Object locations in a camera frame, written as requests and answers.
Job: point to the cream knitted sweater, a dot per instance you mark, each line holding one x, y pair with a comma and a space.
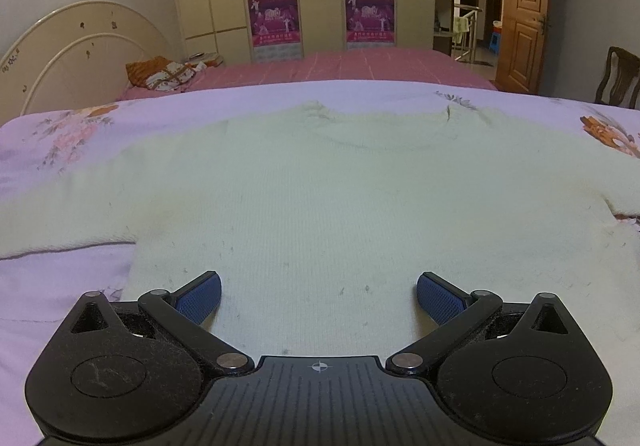
319, 222

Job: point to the metal stair railing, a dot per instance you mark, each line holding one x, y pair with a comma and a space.
464, 33

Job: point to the purple poster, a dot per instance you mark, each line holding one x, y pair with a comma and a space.
370, 21
274, 22

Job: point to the brown wooden door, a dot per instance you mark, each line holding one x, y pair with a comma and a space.
523, 38

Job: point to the dark wooden chair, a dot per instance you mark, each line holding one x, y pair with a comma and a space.
619, 86

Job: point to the lilac floral quilt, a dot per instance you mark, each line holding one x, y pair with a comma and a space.
38, 288

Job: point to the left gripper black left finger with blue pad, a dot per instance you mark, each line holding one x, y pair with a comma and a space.
131, 372

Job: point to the blue plastic stool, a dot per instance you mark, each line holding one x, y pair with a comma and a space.
494, 43

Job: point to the orange patterned pillow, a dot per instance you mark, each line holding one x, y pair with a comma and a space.
161, 74

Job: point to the pink checked bed sheet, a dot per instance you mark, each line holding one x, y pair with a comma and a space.
379, 64

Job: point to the cream curved headboard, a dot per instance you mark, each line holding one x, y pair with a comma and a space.
76, 57

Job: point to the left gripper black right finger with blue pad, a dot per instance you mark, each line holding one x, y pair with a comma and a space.
506, 373

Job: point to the lower left purple poster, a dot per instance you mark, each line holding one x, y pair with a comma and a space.
274, 22

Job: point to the lower right purple poster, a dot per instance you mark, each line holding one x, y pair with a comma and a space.
370, 21

